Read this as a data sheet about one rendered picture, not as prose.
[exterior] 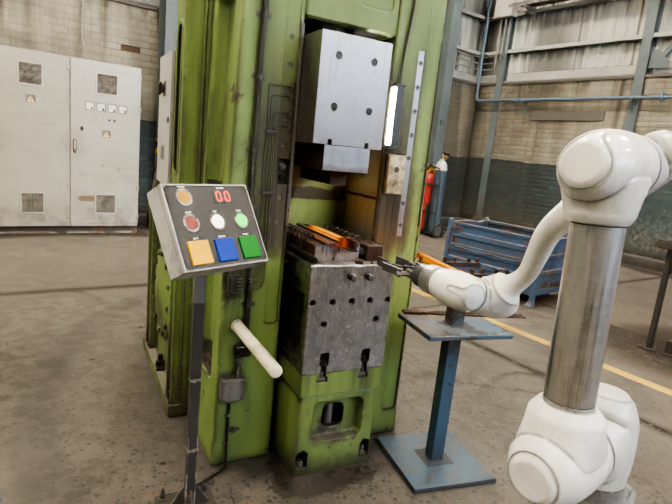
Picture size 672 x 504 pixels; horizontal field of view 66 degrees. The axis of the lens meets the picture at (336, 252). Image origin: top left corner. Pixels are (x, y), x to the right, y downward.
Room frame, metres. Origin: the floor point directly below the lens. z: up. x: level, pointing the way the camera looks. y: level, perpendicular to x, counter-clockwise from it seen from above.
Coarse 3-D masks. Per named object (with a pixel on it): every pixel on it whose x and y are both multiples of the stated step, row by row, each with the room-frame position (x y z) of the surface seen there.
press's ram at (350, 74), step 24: (312, 48) 2.00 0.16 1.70; (336, 48) 1.97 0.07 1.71; (360, 48) 2.01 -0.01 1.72; (384, 48) 2.06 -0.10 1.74; (312, 72) 1.99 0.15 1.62; (336, 72) 1.97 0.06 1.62; (360, 72) 2.02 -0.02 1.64; (384, 72) 2.07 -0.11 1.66; (312, 96) 1.97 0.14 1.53; (336, 96) 1.98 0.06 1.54; (360, 96) 2.02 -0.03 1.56; (384, 96) 2.07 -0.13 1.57; (312, 120) 1.95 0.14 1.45; (336, 120) 1.98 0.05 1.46; (360, 120) 2.03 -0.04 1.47; (336, 144) 1.98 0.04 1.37; (360, 144) 2.03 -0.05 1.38
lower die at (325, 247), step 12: (288, 228) 2.31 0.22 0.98; (324, 228) 2.34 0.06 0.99; (300, 240) 2.09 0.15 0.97; (312, 240) 2.06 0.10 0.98; (324, 240) 2.04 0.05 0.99; (336, 240) 2.02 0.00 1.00; (312, 252) 1.98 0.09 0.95; (324, 252) 1.98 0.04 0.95; (336, 252) 2.01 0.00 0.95; (348, 252) 2.03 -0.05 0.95
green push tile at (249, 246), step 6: (240, 240) 1.65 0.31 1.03; (246, 240) 1.67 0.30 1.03; (252, 240) 1.69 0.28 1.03; (240, 246) 1.64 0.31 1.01; (246, 246) 1.65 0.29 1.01; (252, 246) 1.67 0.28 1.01; (258, 246) 1.70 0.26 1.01; (246, 252) 1.64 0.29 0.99; (252, 252) 1.66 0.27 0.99; (258, 252) 1.68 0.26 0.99; (246, 258) 1.64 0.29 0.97
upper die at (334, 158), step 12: (300, 144) 2.16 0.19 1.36; (312, 144) 2.06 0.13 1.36; (324, 144) 1.97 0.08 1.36; (300, 156) 2.15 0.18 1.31; (312, 156) 2.05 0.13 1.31; (324, 156) 1.96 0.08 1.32; (336, 156) 1.99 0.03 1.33; (348, 156) 2.01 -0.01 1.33; (360, 156) 2.04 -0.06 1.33; (324, 168) 1.96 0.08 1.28; (336, 168) 1.99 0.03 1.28; (348, 168) 2.01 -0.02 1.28; (360, 168) 2.04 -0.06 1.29
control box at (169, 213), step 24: (168, 192) 1.53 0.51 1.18; (192, 192) 1.60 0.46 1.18; (240, 192) 1.76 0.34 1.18; (168, 216) 1.50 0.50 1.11; (192, 216) 1.55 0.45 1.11; (168, 240) 1.49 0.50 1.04; (192, 240) 1.51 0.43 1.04; (168, 264) 1.49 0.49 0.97; (216, 264) 1.54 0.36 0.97; (240, 264) 1.61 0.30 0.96
